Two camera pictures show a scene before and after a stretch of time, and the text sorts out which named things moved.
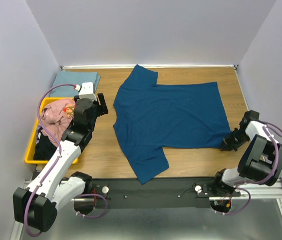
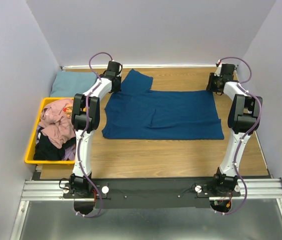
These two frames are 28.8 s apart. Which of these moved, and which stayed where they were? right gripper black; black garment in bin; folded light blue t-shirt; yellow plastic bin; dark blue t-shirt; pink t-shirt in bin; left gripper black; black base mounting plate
Moved: right gripper black; left gripper black; dark blue t-shirt
Stayed: yellow plastic bin; black base mounting plate; pink t-shirt in bin; black garment in bin; folded light blue t-shirt
